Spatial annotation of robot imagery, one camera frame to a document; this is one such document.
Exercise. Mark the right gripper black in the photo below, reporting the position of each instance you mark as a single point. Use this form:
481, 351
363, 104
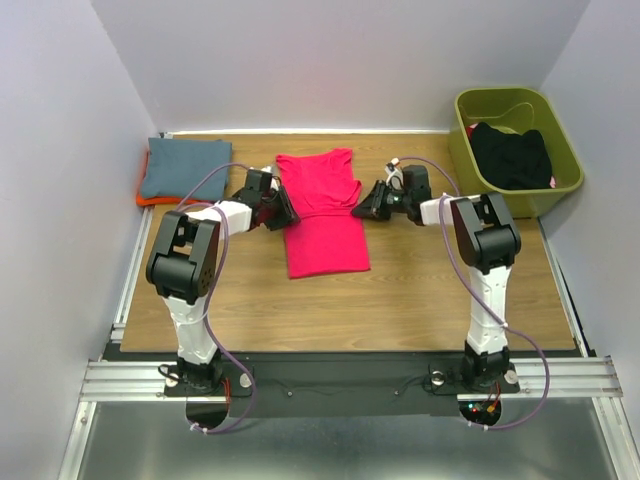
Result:
372, 206

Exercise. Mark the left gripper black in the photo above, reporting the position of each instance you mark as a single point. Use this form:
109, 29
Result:
288, 215

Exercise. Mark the pink red t shirt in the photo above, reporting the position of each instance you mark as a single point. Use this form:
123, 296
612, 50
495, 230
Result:
328, 239

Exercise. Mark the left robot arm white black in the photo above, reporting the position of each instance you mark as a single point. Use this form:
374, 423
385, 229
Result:
186, 262

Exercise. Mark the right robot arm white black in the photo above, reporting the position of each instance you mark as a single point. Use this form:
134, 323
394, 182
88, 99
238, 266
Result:
482, 241

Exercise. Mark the folded blue grey t shirt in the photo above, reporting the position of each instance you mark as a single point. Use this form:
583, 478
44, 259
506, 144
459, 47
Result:
184, 149

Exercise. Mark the black t shirt in bin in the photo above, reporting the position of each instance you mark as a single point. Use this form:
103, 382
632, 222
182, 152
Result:
511, 161

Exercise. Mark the folded orange t shirt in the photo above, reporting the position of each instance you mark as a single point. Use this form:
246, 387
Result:
166, 181

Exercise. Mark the olive green plastic bin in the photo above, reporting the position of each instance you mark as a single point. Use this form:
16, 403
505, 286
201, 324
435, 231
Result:
513, 110

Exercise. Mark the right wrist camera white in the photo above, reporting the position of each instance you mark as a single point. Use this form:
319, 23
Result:
394, 174

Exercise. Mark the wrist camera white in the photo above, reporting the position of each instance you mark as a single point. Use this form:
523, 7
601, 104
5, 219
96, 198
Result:
394, 174
262, 179

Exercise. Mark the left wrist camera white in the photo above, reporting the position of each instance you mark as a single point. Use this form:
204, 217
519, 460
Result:
262, 179

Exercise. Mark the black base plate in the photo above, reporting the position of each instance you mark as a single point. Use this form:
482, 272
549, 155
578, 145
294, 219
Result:
290, 385

